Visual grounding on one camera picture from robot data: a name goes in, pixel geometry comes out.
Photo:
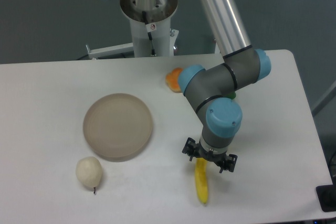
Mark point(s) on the beige round plate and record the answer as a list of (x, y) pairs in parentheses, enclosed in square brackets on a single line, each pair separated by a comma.
[(118, 126)]

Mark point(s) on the white pear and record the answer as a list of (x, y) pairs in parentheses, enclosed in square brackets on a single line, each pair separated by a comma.
[(89, 172)]

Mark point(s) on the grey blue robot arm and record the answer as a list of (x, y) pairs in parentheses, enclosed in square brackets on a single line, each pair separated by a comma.
[(207, 90)]

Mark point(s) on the orange bread roll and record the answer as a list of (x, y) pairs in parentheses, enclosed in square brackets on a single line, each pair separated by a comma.
[(171, 79)]

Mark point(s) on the black device at edge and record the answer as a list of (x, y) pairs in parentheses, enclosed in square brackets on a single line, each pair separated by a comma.
[(326, 197)]

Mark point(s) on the green bell pepper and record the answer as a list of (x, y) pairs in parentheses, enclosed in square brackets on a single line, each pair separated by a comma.
[(231, 95)]

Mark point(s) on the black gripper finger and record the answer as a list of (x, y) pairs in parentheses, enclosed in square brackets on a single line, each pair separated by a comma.
[(190, 148), (227, 163)]

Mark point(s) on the white metal bracket left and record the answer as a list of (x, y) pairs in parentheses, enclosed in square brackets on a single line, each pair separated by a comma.
[(111, 51)]

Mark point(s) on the yellow banana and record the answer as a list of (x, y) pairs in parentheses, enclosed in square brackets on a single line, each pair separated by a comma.
[(201, 180)]

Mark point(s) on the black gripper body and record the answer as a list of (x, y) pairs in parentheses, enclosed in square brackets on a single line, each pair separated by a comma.
[(211, 153)]

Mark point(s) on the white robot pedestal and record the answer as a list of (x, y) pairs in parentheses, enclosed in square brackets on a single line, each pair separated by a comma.
[(150, 24)]

